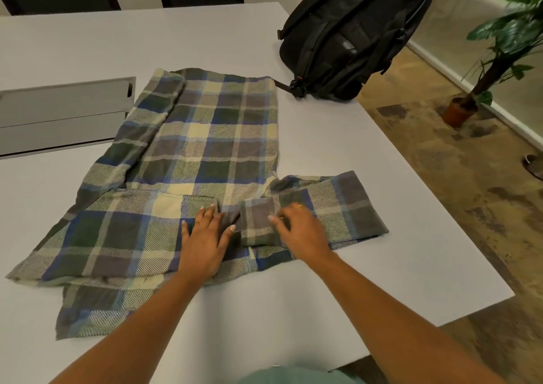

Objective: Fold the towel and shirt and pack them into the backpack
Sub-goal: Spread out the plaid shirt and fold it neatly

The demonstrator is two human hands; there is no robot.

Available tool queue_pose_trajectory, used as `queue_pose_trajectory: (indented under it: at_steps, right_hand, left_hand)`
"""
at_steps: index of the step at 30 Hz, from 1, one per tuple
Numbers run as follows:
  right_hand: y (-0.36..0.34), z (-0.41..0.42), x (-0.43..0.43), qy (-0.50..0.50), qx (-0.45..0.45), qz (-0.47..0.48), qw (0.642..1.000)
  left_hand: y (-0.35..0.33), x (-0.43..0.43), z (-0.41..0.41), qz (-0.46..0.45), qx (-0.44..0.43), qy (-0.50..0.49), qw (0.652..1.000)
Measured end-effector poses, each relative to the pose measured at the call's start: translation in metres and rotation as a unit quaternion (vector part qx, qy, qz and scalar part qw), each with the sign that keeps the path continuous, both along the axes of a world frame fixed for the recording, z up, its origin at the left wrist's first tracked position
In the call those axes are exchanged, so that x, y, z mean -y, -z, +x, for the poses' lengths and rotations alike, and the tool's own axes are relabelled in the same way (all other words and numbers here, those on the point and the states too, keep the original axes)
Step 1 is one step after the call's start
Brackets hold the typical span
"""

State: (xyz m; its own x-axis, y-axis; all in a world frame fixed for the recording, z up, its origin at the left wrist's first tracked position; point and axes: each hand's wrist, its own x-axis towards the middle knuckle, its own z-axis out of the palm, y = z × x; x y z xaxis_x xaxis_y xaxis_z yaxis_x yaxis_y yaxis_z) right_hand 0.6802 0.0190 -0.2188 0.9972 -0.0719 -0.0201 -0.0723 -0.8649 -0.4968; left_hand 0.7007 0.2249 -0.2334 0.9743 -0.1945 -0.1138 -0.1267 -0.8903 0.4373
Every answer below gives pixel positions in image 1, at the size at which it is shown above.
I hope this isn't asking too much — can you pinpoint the plaid flannel shirt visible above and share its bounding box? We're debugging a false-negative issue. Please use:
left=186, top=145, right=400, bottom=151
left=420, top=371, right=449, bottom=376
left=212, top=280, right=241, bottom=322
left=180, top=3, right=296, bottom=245
left=5, top=67, right=391, bottom=342

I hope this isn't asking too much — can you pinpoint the person's left hand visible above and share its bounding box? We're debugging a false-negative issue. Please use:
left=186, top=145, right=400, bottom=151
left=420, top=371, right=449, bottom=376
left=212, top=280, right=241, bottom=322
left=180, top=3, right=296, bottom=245
left=177, top=203, right=237, bottom=289

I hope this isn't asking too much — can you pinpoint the person's right forearm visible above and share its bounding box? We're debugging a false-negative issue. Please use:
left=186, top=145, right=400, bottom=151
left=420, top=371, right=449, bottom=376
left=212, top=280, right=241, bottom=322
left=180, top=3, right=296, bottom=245
left=305, top=251, right=496, bottom=384

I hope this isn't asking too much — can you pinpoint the grey table cable box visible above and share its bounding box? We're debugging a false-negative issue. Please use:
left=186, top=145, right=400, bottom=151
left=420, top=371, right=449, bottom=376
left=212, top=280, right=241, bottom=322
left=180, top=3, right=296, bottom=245
left=0, top=75, right=138, bottom=160

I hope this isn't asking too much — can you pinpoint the tall green leafy plant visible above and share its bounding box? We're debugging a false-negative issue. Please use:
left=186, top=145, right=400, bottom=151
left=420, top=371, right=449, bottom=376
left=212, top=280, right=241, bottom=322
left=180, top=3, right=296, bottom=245
left=461, top=0, right=543, bottom=107

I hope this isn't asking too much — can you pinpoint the black backpack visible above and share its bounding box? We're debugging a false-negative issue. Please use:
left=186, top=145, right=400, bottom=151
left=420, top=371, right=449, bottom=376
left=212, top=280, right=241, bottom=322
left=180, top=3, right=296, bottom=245
left=273, top=0, right=440, bottom=102

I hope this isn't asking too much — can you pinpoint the person's right hand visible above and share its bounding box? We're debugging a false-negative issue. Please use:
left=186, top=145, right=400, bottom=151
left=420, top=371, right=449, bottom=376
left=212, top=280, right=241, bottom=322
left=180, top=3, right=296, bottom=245
left=267, top=203, right=336, bottom=266

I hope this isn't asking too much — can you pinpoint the person's left forearm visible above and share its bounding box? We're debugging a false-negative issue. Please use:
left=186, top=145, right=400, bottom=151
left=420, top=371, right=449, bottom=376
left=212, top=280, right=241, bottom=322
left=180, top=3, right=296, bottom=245
left=49, top=271, right=204, bottom=384

